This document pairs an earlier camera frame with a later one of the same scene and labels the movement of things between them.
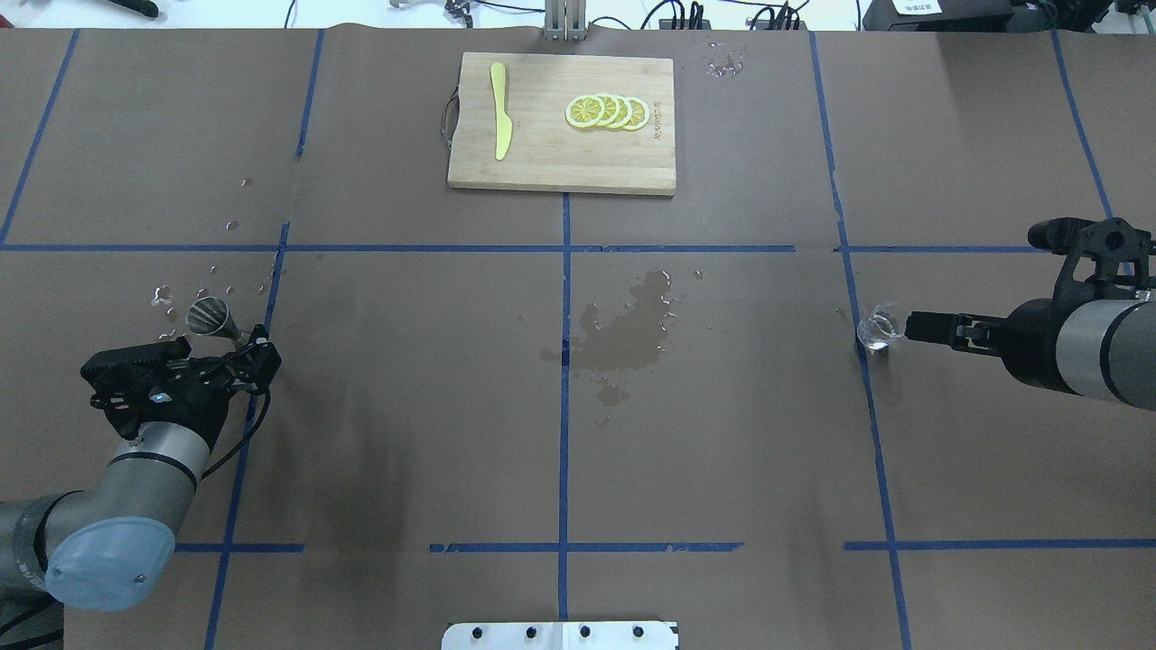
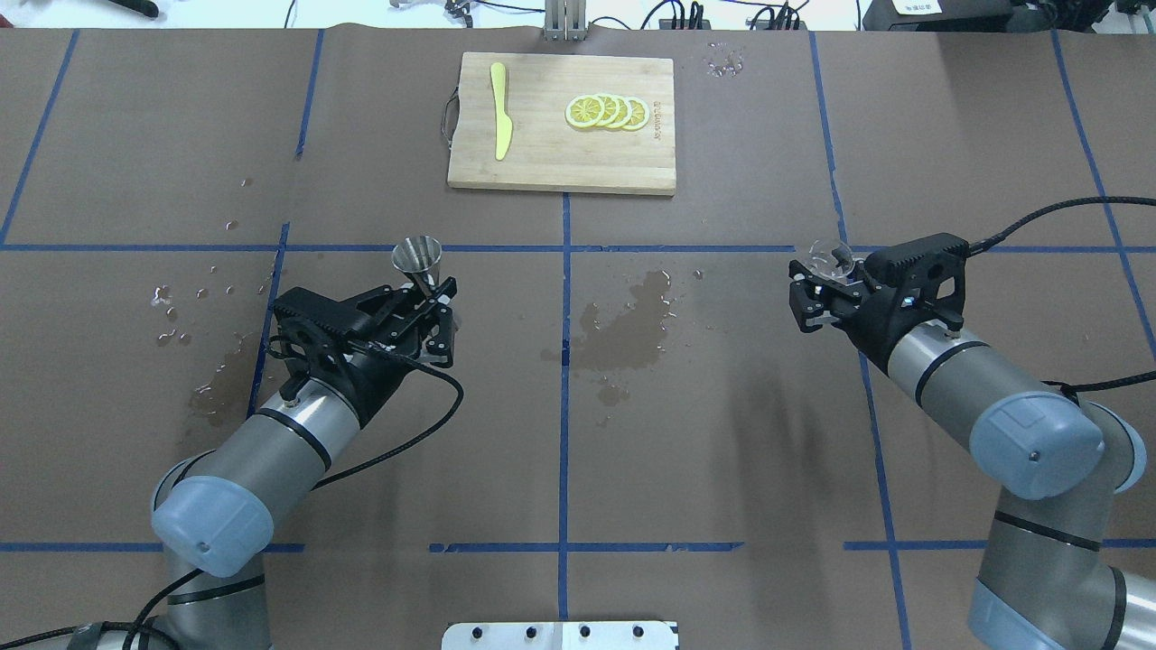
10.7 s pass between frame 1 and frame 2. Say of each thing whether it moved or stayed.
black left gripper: moved
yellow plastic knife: stayed
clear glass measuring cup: moved
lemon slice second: stayed
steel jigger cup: moved
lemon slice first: stayed
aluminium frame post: stayed
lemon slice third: stayed
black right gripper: moved
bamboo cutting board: stayed
